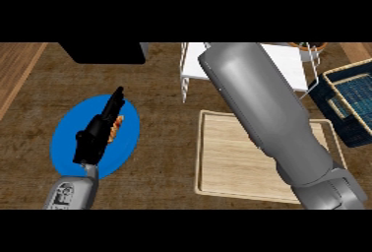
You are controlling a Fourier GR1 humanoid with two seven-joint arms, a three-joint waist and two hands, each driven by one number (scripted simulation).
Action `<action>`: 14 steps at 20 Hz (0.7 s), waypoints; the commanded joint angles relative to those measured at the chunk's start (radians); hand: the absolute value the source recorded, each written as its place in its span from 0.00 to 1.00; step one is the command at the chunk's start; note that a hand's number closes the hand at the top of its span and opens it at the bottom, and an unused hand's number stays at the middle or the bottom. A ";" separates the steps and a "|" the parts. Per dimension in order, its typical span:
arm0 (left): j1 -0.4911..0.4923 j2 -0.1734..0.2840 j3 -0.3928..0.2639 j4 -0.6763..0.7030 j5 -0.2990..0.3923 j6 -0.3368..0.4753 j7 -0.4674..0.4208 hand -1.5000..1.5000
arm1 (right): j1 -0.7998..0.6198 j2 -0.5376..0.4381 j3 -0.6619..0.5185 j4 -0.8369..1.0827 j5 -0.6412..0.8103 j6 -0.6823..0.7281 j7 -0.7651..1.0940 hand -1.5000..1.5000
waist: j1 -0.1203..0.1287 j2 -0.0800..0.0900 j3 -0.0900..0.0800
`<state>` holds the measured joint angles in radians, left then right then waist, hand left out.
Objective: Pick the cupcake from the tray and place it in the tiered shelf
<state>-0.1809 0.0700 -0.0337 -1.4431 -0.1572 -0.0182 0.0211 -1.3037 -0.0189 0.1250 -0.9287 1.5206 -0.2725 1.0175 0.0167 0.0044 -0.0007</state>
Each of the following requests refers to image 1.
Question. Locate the pale wooden tray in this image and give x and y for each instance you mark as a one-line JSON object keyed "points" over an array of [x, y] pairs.
{"points": [[231, 160]]}

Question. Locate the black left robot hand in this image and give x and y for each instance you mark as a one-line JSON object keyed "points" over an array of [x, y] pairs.
{"points": [[96, 131]]}

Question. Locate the white pot with plant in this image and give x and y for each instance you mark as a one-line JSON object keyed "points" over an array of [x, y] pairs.
{"points": [[310, 49]]}

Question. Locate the orange striped cupcake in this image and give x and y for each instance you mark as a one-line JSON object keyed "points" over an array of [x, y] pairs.
{"points": [[115, 126]]}

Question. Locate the dark blue wicker basket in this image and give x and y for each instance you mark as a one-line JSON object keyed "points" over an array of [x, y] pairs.
{"points": [[352, 101]]}

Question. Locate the blue round plate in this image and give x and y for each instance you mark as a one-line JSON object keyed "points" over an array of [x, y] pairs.
{"points": [[72, 131]]}

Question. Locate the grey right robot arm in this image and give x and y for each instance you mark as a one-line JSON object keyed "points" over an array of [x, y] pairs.
{"points": [[270, 114]]}

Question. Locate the black appliance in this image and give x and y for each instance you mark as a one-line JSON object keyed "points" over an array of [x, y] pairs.
{"points": [[106, 52]]}

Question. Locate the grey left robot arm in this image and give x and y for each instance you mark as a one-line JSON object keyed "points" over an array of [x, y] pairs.
{"points": [[72, 193]]}

